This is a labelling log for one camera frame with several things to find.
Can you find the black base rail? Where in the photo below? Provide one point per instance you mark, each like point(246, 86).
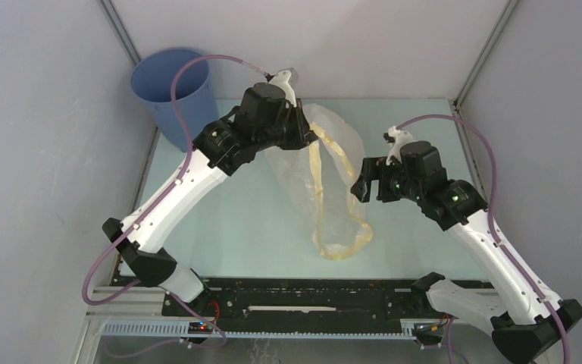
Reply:
point(314, 305)

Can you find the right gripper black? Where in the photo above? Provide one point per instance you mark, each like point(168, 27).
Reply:
point(373, 168)

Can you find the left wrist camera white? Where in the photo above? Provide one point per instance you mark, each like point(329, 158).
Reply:
point(286, 79)

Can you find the left corner metal profile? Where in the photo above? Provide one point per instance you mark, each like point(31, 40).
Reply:
point(120, 30)

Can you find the translucent yellowish trash bag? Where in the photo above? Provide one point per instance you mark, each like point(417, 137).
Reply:
point(318, 179)

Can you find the small electronics board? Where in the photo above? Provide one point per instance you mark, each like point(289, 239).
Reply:
point(200, 328)

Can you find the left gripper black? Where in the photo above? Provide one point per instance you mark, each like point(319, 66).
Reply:
point(303, 136)

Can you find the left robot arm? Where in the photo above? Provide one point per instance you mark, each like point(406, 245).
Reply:
point(269, 115)

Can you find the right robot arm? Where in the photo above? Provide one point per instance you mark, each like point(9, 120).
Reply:
point(525, 317)

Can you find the right corner metal profile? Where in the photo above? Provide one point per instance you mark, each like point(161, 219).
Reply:
point(497, 32)

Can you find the blue plastic trash bin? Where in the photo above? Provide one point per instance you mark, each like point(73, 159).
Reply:
point(151, 83)

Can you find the white cable duct strip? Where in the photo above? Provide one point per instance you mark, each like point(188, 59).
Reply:
point(139, 328)

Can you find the corner metal profile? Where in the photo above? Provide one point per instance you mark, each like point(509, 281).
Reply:
point(497, 32)
point(120, 30)

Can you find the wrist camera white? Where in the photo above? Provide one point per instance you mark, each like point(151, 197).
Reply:
point(286, 79)
point(397, 138)

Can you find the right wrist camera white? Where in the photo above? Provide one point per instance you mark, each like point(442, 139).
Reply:
point(397, 138)

